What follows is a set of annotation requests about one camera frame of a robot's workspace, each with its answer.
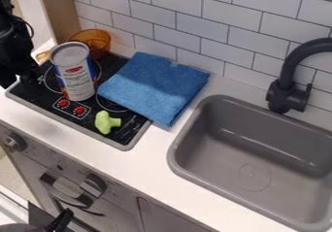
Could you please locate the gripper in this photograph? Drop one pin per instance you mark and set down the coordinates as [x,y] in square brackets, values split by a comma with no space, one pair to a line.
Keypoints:
[15,51]

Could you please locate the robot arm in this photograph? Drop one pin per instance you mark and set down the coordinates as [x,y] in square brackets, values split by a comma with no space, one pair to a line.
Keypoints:
[3,6]

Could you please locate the silver can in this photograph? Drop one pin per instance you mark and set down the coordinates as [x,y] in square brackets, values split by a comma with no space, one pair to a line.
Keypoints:
[74,72]

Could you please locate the orange cup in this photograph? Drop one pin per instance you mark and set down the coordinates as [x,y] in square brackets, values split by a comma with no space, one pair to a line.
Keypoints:
[97,41]

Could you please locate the green toy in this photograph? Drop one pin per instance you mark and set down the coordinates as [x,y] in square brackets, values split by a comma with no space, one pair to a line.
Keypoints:
[104,122]

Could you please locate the toy stove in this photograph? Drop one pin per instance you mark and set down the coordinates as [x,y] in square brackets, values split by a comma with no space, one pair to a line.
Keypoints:
[125,125]

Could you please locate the blue cloth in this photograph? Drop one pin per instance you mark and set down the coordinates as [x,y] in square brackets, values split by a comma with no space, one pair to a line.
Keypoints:
[155,87]

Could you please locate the toy sink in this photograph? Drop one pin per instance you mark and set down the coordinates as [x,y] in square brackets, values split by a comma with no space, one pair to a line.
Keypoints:
[255,158]

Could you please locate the tap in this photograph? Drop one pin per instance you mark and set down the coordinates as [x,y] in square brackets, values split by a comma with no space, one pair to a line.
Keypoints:
[287,90]

